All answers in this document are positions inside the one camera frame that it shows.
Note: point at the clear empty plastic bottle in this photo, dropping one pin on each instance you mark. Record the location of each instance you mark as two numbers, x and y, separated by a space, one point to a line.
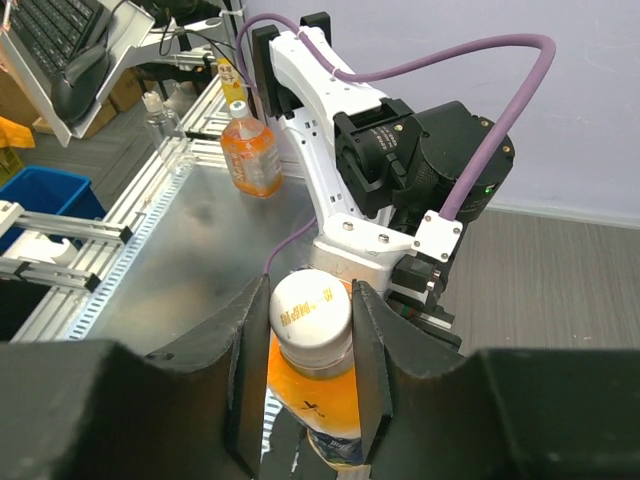
167 134

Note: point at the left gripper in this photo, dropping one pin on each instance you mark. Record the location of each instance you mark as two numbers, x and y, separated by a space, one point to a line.
417 284

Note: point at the grey keyboard tray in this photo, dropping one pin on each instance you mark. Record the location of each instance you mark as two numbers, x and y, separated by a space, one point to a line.
128 31

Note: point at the orange tea bottle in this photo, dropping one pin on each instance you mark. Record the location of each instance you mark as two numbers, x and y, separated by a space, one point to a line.
251 153

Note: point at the orange juice bottle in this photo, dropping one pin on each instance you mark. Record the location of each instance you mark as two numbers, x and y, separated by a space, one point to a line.
325 403

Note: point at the slotted cable duct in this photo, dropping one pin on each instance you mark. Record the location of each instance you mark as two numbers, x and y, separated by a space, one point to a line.
79 293

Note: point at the white bottle cap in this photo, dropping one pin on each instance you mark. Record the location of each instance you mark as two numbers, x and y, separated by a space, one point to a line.
310 315

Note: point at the aluminium frame rail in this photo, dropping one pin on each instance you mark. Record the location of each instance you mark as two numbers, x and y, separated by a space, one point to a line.
43 253

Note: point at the blue plastic bin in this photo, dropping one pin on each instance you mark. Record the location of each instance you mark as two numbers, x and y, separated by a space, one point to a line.
51 191

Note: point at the black keyboard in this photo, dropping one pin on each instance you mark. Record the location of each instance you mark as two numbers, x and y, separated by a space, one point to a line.
56 31

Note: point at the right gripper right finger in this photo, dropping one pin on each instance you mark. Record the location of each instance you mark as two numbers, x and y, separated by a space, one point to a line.
427 412

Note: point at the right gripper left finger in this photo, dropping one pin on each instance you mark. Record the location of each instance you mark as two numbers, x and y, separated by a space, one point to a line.
94 409

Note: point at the black computer mouse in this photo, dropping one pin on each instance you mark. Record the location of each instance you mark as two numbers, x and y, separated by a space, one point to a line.
74 88

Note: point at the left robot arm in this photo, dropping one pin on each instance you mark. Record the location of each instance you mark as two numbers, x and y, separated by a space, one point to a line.
378 173

